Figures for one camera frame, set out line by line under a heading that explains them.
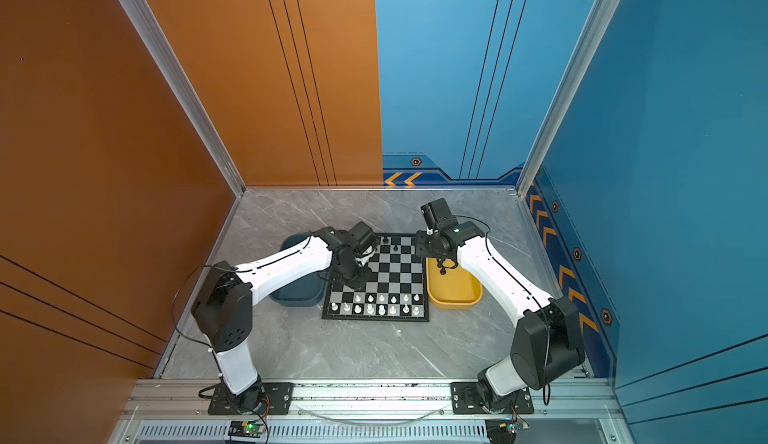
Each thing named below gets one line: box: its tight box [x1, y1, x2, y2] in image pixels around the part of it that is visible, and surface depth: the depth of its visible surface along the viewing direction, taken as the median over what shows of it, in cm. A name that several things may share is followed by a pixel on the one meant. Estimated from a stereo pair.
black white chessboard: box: [322, 233, 429, 322], surface depth 91 cm
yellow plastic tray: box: [426, 257, 483, 310], surface depth 93 cm
